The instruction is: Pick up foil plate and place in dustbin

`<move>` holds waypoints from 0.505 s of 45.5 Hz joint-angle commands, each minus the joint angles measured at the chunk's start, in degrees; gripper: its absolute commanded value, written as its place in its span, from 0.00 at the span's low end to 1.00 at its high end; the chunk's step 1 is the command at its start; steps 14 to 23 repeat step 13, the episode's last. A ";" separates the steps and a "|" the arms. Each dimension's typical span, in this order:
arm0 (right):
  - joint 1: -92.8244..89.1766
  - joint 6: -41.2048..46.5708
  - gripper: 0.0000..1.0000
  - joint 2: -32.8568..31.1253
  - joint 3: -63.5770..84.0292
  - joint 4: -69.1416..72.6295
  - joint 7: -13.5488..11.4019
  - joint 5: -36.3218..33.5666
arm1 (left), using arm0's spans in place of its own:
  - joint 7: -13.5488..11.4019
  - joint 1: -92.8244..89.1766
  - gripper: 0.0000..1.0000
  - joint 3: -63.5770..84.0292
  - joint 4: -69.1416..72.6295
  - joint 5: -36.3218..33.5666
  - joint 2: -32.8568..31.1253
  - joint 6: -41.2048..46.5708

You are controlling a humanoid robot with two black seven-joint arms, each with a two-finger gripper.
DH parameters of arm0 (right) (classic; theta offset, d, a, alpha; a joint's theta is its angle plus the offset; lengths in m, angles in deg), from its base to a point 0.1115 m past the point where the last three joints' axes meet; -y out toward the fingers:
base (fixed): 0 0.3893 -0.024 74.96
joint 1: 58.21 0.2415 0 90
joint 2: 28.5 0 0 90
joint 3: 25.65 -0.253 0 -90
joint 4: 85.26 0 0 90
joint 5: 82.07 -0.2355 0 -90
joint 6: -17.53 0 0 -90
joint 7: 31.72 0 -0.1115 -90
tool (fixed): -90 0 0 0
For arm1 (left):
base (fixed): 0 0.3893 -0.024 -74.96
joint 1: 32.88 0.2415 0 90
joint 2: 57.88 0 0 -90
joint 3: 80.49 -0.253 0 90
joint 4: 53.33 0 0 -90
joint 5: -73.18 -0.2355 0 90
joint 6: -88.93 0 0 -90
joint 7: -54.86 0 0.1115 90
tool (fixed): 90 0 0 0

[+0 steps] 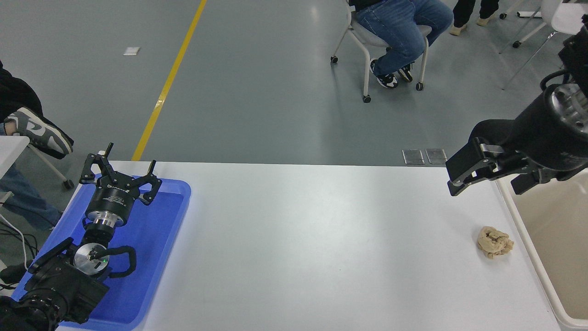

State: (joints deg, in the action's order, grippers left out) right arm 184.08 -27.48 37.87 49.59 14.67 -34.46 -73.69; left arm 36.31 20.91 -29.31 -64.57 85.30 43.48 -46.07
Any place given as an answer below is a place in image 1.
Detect seated person beside small table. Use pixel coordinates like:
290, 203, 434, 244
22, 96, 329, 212
0, 60, 74, 230

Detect blue plastic tray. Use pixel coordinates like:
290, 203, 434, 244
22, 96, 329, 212
11, 176, 191, 331

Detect white wheeled chair base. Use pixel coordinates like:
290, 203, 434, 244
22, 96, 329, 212
498, 0, 547, 49

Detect large pale bin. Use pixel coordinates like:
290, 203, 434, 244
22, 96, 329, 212
495, 168, 588, 331

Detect white cable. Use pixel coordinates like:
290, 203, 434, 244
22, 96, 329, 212
0, 214, 28, 269

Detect small white table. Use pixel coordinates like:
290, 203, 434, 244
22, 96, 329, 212
0, 136, 30, 180

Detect seated person on white chair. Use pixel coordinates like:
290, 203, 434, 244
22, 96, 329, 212
348, 0, 454, 89

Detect white wheeled chair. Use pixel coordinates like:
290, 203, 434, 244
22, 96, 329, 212
330, 11, 432, 103

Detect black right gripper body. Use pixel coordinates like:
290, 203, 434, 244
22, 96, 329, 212
508, 90, 588, 171

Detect grey chair leg with caster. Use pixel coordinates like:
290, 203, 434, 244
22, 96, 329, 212
28, 145, 74, 190

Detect crumpled tan paper ball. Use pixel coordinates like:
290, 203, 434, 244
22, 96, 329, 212
477, 226, 514, 259

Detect walking person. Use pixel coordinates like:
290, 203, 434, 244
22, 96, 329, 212
449, 0, 500, 36

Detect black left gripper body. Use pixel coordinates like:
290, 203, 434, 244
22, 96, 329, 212
87, 177, 141, 217

